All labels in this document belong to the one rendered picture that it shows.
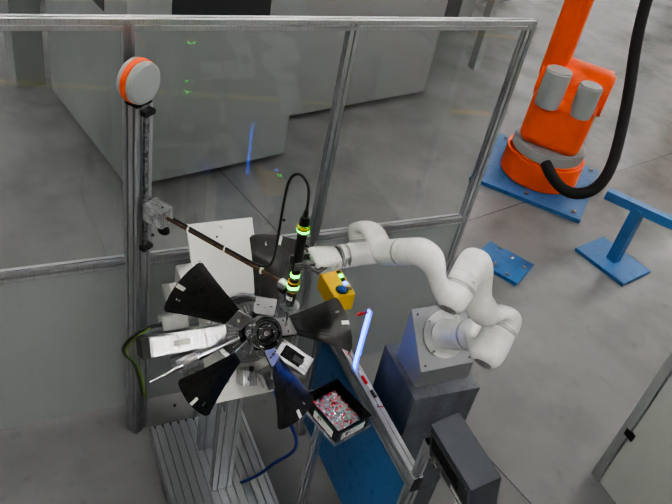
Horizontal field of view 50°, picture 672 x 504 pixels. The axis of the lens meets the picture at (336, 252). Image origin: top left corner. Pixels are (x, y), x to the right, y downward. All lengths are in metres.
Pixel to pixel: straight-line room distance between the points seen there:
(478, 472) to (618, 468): 1.83
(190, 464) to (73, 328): 0.84
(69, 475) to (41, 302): 0.88
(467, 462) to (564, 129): 4.03
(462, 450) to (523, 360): 2.30
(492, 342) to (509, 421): 1.77
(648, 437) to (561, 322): 1.38
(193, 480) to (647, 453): 2.17
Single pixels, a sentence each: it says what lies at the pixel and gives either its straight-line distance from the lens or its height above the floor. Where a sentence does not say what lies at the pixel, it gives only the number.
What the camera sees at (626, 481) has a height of 0.17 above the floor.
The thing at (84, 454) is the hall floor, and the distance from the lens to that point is 3.78.
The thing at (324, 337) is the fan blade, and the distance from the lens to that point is 2.71.
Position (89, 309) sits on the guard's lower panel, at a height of 0.74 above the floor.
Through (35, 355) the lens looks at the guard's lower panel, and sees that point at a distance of 3.52.
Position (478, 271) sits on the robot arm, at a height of 1.72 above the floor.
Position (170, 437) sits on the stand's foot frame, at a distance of 3.72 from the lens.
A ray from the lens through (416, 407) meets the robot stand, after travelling 2.96.
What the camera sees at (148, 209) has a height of 1.40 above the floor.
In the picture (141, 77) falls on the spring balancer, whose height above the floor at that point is 1.91.
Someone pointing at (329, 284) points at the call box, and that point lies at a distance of 3.07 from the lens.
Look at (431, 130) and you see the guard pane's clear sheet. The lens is 3.40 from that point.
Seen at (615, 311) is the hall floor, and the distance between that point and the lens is 5.38.
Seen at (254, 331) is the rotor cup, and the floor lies 1.23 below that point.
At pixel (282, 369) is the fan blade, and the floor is 1.07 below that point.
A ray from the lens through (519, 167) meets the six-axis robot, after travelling 6.21.
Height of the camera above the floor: 3.07
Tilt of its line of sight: 38 degrees down
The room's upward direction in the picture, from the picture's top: 12 degrees clockwise
